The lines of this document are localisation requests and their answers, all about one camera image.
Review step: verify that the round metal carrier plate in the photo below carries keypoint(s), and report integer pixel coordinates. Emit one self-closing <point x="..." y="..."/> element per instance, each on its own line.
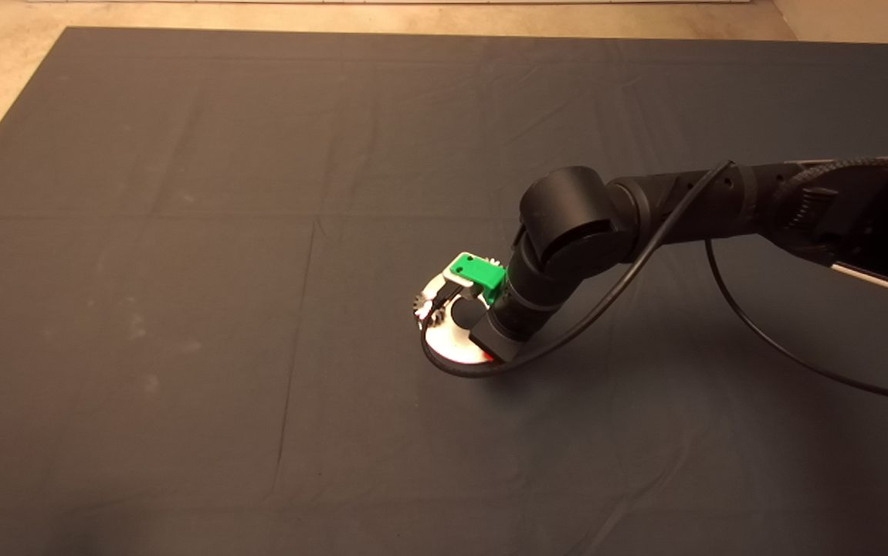
<point x="452" y="344"/>

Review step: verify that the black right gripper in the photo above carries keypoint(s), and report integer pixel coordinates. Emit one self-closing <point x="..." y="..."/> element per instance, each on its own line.
<point x="499" y="344"/>

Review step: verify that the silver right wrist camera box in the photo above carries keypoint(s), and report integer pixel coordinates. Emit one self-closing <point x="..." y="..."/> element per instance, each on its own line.
<point x="452" y="278"/>

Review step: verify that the dark grey table cloth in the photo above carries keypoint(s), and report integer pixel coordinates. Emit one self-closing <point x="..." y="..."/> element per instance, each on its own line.
<point x="259" y="232"/>

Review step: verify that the small steel planetary gear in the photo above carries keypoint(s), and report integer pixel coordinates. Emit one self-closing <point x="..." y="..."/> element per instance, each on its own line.
<point x="494" y="262"/>
<point x="422" y="305"/>

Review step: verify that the green right camera mount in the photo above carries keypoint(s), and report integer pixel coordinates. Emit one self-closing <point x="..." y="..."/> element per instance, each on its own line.
<point x="479" y="270"/>

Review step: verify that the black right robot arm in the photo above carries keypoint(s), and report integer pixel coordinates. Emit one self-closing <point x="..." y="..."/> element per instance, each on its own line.
<point x="645" y="216"/>

